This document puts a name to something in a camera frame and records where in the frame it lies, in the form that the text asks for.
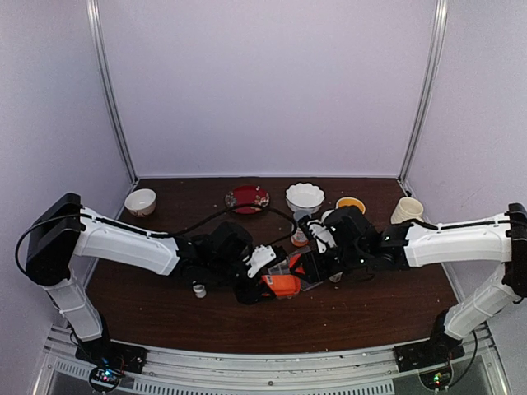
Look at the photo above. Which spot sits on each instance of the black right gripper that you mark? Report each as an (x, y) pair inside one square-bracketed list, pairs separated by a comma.
[(314, 270)]

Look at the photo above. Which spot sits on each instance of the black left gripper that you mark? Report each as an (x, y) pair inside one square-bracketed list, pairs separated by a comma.
[(251, 294)]

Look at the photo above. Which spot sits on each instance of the grey cap pill bottle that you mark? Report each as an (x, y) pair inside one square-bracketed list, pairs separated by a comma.
[(299, 239)]

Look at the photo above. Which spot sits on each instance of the clear plastic pill organizer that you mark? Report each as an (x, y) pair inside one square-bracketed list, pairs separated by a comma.
[(284, 271)]

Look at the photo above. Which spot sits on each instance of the orange bottle cap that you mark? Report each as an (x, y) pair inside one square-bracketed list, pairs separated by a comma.
[(295, 265)]

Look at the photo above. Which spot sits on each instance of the orange pill bottle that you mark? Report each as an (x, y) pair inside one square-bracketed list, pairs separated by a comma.
[(281, 286)]

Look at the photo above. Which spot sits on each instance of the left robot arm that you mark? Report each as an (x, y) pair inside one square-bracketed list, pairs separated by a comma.
[(69, 229)]

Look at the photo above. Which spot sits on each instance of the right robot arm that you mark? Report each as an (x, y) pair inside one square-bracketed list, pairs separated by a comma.
[(500, 238)]

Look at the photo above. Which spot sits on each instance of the small white dropper bottle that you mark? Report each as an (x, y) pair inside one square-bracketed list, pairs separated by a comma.
[(199, 290)]

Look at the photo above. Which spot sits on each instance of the small white pill bottle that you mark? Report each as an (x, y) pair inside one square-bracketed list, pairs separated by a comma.
[(336, 278)]

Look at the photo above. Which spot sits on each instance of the floral mug yellow inside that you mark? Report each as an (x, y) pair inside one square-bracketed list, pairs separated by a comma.
[(346, 202)]

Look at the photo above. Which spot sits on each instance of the cream ribbed mug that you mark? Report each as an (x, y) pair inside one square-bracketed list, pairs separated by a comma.
[(407, 208)]

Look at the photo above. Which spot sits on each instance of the red floral plate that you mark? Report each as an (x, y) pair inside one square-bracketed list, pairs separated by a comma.
[(247, 194)]

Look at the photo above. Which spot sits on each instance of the white scalloped bowl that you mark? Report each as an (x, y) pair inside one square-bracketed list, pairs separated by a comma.
[(305, 197)]

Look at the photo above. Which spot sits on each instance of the white ceramic bowl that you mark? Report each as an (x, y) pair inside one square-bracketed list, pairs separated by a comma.
[(141, 202)]

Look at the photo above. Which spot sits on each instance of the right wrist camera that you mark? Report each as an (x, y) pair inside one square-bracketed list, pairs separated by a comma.
[(318, 232)]

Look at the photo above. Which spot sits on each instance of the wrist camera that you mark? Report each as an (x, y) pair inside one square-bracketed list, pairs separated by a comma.
[(318, 232), (261, 257)]

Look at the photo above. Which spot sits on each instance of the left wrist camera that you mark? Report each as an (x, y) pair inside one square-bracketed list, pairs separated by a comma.
[(261, 257)]

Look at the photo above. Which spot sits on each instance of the aluminium front rail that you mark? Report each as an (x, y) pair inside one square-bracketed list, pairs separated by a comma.
[(370, 370)]

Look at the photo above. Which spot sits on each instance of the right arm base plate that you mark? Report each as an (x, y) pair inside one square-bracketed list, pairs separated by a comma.
[(433, 351)]

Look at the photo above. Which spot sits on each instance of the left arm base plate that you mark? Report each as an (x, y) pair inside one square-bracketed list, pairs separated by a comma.
[(111, 355)]

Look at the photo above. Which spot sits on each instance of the right aluminium frame post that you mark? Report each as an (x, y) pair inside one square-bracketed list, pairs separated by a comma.
[(433, 63)]

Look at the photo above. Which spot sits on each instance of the aluminium frame post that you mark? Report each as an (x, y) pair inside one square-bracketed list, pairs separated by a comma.
[(433, 63), (93, 13)]

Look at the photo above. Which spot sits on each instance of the left aluminium frame post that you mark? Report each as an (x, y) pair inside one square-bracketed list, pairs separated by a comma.
[(93, 13)]

